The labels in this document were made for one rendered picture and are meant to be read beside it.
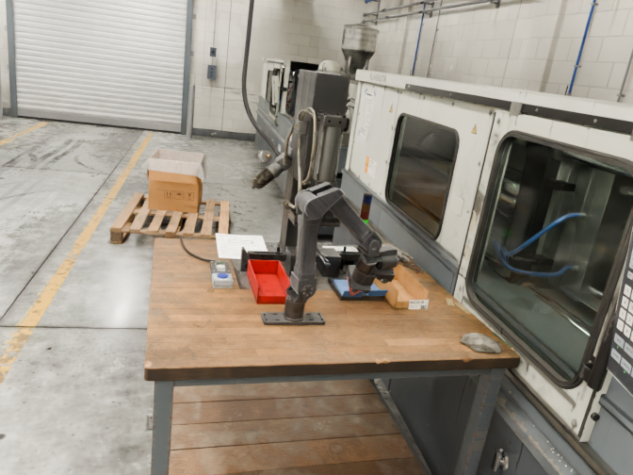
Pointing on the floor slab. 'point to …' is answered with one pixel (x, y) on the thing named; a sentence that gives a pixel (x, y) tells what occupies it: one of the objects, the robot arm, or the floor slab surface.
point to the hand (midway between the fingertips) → (352, 292)
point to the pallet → (132, 220)
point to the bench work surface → (297, 376)
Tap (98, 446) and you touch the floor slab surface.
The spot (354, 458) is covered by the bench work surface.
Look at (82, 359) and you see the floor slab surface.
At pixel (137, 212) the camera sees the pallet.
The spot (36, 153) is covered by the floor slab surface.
